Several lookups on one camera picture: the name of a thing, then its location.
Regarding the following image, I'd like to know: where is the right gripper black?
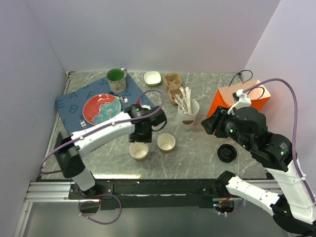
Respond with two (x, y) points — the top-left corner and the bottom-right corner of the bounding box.
(199, 104), (250, 149)

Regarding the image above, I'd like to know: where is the brown paper cup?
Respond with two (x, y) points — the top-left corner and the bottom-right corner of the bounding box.
(129, 143), (149, 162)
(157, 133), (176, 154)

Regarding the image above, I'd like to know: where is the black coffee cup lid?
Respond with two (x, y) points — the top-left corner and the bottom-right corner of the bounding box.
(217, 144), (237, 163)

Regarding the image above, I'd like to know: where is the orange paper bag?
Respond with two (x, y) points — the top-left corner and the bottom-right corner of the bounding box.
(207, 79), (271, 118)

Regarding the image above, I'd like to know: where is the cardboard cup carrier tray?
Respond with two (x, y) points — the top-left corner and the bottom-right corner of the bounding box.
(163, 73), (183, 105)

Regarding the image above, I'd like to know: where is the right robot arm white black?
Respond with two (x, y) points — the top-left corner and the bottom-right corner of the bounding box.
(201, 106), (316, 236)

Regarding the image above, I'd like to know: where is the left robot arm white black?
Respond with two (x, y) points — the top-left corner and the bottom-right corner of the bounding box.
(54, 104), (167, 198)

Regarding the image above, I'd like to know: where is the metal spoon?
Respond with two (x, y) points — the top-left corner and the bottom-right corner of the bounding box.
(120, 97), (128, 104)

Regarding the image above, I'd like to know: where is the white cup holding stirrers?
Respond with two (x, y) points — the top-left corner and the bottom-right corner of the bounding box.
(176, 99), (199, 130)

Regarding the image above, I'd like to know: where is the wrapped white stirrers bundle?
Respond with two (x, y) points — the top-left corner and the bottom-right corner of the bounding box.
(175, 87), (193, 115)

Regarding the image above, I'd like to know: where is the red blue floral plate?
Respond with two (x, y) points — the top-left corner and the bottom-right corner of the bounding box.
(82, 94), (121, 125)

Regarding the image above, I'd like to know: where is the small white green bowl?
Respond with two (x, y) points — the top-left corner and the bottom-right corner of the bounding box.
(144, 71), (161, 86)

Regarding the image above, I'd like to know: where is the green inside ceramic mug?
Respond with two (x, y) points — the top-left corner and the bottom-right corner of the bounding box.
(107, 68), (127, 93)

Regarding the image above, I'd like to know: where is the metal fork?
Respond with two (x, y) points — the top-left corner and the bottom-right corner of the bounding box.
(79, 119), (87, 129)

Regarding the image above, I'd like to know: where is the blue letter placemat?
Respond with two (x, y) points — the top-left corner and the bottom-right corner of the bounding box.
(55, 76), (143, 133)

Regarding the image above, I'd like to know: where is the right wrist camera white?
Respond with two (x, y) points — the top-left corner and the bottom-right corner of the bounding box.
(227, 89), (251, 115)

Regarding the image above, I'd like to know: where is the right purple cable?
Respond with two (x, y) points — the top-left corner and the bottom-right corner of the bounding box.
(243, 78), (315, 198)

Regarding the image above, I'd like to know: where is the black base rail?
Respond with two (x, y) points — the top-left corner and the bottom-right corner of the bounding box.
(68, 179), (229, 210)

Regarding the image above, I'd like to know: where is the aluminium frame rail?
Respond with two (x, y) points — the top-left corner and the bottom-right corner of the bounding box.
(24, 180), (82, 203)

